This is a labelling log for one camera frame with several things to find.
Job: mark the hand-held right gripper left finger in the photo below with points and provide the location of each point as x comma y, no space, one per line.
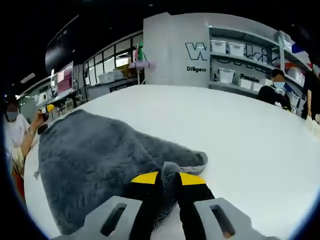
142,192

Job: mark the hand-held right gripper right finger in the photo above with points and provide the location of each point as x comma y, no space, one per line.
192,195

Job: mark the grey fluffy towel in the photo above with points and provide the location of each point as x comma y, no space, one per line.
87,155

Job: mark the person's left hand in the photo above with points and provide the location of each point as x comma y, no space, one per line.
38,121

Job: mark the monitor desk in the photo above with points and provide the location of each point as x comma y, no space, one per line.
55,100

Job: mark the monitor with pink screen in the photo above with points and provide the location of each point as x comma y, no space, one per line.
65,78

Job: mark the grey cabinet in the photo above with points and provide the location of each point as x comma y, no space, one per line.
100,91

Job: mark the white storage box on cabinet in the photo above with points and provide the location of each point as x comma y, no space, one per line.
110,77

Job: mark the black-framed glass partition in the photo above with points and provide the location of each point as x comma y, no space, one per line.
110,57

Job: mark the purple rolled mat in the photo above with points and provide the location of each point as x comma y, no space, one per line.
142,65

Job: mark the green and red hanging cloth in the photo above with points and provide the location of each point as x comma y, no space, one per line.
140,52

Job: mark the group of white storage bins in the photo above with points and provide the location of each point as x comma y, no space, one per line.
225,75

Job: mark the grey lettered pillar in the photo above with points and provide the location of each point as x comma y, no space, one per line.
170,50

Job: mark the grey shelf unit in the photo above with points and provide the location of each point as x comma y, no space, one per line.
250,58

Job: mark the red white blue banner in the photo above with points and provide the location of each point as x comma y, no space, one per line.
305,50

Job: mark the large dark wall screen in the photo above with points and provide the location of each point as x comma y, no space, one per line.
61,42

